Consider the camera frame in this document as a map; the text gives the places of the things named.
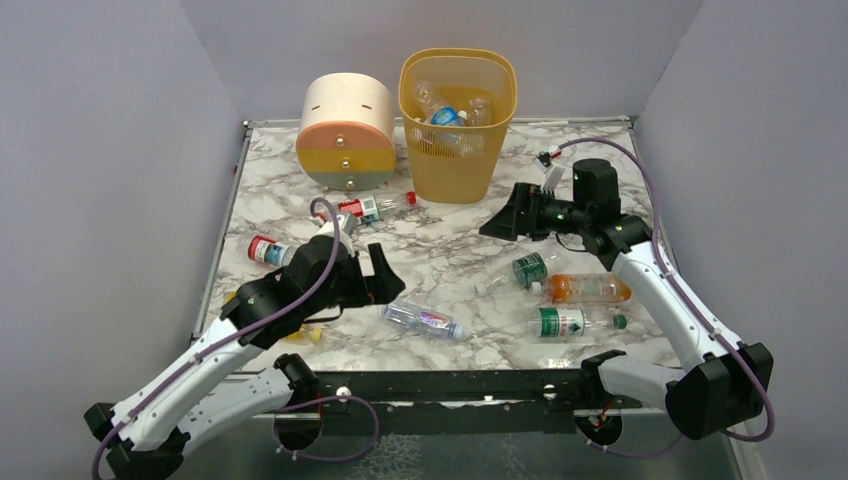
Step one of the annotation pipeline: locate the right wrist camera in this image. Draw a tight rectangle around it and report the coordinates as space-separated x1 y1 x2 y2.
534 146 565 192

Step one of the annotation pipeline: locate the clear bottle green cestbon label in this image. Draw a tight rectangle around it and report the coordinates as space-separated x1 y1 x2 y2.
523 307 630 340

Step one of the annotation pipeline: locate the small blue tinted water bottle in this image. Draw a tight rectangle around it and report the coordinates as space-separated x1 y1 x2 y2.
380 300 467 341

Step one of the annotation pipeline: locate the yellow mesh waste bin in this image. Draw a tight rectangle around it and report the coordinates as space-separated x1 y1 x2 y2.
398 47 518 204

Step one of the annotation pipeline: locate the clear bottle red cap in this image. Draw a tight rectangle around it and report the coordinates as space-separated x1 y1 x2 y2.
337 191 418 225

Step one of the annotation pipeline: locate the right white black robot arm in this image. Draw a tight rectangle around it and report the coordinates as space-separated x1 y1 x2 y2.
479 159 774 440

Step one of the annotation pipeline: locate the purple cable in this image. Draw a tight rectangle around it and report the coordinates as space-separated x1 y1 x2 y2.
553 136 776 460
89 196 383 480

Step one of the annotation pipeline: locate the clear bottle red blue label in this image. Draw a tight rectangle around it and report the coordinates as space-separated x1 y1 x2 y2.
240 234 296 268

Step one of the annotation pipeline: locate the orange label clear bottle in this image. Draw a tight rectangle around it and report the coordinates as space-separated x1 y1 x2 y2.
530 272 633 304

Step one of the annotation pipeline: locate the clear bottle green label angled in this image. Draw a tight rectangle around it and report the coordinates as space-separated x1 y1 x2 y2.
474 249 569 296

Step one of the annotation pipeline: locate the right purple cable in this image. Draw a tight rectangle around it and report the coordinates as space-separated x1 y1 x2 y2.
553 136 776 460

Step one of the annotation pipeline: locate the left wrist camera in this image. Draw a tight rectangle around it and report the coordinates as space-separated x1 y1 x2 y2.
317 211 359 255

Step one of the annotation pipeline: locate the round pink yellow drawer box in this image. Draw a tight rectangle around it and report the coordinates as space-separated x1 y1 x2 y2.
295 72 396 191

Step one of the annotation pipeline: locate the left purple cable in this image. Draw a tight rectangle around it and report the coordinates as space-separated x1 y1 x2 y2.
89 196 383 480

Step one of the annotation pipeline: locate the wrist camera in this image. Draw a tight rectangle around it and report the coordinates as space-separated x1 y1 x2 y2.
317 211 359 255
534 146 565 192

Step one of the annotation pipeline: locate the yellow drink bottle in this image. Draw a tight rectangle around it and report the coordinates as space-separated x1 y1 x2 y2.
220 291 322 349

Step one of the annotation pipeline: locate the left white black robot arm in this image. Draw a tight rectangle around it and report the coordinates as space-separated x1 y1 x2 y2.
84 234 406 479

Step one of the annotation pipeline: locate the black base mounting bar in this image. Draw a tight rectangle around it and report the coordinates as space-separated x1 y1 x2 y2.
272 369 641 439

